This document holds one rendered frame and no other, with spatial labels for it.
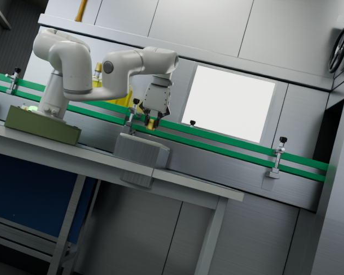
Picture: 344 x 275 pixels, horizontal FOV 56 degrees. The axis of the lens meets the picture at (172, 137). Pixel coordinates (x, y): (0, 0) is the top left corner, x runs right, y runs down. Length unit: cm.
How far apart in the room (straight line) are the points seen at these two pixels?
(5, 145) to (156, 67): 58
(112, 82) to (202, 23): 95
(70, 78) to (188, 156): 69
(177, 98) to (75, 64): 82
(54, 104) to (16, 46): 738
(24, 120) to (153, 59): 47
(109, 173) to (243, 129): 74
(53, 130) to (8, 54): 746
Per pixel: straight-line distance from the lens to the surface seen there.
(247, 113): 167
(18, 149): 124
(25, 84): 170
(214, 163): 145
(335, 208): 136
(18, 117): 118
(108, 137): 145
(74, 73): 98
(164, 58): 114
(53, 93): 124
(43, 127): 117
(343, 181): 136
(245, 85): 170
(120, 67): 100
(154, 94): 130
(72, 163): 123
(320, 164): 153
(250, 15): 187
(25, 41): 859
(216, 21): 185
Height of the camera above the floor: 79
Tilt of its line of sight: 4 degrees up
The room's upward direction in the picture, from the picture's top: 16 degrees clockwise
